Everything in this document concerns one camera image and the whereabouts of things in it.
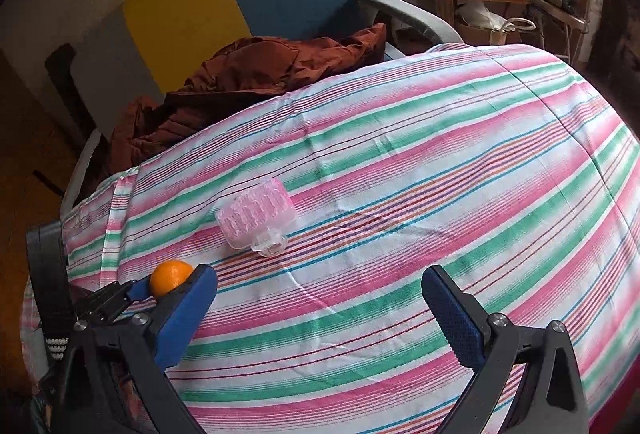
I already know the red blanket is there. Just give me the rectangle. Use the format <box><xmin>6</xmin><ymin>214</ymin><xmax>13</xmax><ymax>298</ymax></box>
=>
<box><xmin>587</xmin><ymin>394</ymin><xmax>640</xmax><ymax>434</ymax></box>

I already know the striped bed sheet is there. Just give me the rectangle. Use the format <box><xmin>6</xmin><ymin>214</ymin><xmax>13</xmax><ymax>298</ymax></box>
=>
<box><xmin>20</xmin><ymin>43</ymin><xmax>640</xmax><ymax>434</ymax></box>

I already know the metal side stand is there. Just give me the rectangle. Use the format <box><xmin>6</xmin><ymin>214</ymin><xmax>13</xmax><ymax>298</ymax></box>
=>
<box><xmin>525</xmin><ymin>0</ymin><xmax>591</xmax><ymax>65</ymax></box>

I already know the brown jacket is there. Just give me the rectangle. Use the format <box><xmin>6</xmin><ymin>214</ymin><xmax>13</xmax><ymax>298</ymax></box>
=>
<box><xmin>100</xmin><ymin>23</ymin><xmax>388</xmax><ymax>180</ymax></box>

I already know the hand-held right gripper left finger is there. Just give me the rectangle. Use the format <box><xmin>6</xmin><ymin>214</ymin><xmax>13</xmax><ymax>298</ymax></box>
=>
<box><xmin>52</xmin><ymin>264</ymin><xmax>218</xmax><ymax>434</ymax></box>

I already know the grey yellow blue armchair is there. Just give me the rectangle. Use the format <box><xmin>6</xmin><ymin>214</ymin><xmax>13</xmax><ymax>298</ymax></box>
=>
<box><xmin>45</xmin><ymin>0</ymin><xmax>463</xmax><ymax>195</ymax></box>

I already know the orange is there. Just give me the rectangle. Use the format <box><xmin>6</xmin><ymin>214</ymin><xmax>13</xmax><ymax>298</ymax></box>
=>
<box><xmin>149</xmin><ymin>260</ymin><xmax>195</xmax><ymax>299</ymax></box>

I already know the pink clear plastic case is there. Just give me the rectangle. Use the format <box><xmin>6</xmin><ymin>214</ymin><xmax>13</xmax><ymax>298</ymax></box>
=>
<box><xmin>216</xmin><ymin>179</ymin><xmax>298</xmax><ymax>258</ymax></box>

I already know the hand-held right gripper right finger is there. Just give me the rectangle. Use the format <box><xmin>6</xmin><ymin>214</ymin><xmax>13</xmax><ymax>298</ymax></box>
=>
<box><xmin>421</xmin><ymin>265</ymin><xmax>590</xmax><ymax>434</ymax></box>

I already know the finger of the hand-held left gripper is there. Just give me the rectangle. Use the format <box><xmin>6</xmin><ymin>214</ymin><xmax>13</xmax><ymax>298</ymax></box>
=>
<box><xmin>75</xmin><ymin>279</ymin><xmax>153</xmax><ymax>327</ymax></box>

